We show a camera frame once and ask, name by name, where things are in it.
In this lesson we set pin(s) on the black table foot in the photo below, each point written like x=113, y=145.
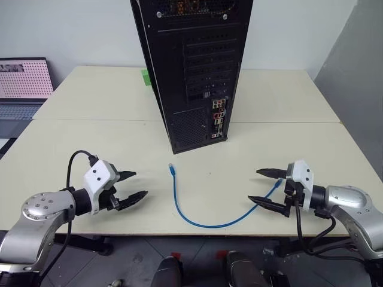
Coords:
x=89, y=243
x=317, y=248

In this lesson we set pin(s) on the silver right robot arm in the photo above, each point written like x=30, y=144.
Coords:
x=350, y=197

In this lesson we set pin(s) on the green tape piece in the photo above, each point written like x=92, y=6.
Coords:
x=146, y=78

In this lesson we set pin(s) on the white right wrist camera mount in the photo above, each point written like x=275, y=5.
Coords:
x=305, y=177

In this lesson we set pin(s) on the small metal connector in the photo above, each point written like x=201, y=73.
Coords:
x=117, y=283

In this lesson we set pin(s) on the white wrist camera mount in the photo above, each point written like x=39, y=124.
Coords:
x=305, y=177
x=97, y=176

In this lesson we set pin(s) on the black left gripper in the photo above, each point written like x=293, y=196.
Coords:
x=107, y=201

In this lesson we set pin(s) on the black computer tower case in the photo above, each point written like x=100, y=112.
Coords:
x=167, y=74

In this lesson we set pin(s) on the dark rounded cover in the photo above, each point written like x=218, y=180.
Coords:
x=243, y=272
x=166, y=273

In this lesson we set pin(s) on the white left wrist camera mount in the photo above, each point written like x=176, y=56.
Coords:
x=97, y=176

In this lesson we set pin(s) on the grey laptop with pink screen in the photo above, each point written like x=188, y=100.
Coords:
x=24, y=80

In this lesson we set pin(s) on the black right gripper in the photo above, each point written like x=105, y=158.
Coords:
x=290, y=191

